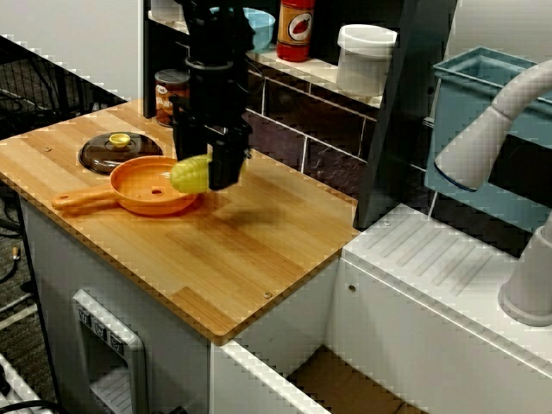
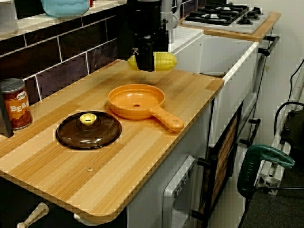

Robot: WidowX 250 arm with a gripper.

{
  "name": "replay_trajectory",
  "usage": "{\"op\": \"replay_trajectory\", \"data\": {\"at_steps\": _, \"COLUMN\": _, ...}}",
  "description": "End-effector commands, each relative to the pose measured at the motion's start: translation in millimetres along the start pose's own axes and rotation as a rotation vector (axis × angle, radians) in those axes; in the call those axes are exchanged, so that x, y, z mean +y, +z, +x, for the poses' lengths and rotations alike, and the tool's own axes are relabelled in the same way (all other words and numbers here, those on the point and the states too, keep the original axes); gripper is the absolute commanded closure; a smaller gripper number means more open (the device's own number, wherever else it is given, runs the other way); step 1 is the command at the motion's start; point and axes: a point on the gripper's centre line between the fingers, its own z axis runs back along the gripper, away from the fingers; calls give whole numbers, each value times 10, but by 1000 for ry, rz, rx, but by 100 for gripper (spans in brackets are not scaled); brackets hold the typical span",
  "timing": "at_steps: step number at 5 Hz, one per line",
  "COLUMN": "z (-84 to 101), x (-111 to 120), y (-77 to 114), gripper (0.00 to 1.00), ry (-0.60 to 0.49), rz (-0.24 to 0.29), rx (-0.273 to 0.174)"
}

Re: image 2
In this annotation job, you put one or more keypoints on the black framed oven door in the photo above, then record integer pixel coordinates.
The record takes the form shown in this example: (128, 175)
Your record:
(223, 161)

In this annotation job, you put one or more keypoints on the white toy sink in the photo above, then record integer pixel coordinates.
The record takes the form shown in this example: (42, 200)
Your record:
(213, 54)

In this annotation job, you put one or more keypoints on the brown lid with yellow knob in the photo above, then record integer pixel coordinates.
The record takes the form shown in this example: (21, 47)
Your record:
(95, 135)

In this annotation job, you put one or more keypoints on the tall dark cabinet post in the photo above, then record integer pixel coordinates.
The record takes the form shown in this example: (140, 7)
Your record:
(123, 52)

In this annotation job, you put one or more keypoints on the dark box device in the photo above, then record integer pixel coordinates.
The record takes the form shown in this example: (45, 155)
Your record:
(294, 133)

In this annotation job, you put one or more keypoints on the aluminium frame rail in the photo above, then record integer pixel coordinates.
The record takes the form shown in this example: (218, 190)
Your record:
(266, 180)

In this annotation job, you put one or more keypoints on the light blue bowl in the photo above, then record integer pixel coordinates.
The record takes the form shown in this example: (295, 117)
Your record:
(64, 8)

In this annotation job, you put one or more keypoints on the toy gas stove top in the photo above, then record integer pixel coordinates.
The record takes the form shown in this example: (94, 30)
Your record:
(247, 26)

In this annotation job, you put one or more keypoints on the white tiled shelf ledge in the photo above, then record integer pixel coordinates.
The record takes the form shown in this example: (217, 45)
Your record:
(47, 22)

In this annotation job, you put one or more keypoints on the grey dishwasher panel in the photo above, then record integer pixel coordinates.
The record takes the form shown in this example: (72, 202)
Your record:
(180, 202)

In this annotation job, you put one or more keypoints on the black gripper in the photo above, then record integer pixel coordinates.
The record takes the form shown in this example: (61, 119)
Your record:
(159, 41)

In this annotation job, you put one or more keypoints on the orange beans can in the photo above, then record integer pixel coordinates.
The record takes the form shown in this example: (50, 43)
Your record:
(17, 109)

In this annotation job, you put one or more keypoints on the plain white container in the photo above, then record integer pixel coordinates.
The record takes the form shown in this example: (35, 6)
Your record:
(8, 16)

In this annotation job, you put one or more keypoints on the white kitchen cabinet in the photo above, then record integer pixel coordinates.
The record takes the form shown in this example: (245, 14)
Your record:
(147, 209)

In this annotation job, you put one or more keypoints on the orange toy frying pan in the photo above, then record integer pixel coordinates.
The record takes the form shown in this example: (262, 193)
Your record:
(133, 97)

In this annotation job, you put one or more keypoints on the yellow toy corn cob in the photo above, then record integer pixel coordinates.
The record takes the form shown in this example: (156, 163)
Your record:
(166, 61)

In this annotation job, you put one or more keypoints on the cream peg knob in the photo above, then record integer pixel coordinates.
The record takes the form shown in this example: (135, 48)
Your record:
(35, 212)
(83, 218)

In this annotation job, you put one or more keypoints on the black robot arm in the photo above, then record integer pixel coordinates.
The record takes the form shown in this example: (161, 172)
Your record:
(145, 16)

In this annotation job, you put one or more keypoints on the grey toy faucet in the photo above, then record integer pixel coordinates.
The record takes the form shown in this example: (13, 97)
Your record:
(172, 21)

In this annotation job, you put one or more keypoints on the red chili sauce bottle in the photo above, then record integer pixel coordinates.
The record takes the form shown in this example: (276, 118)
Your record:
(91, 2)

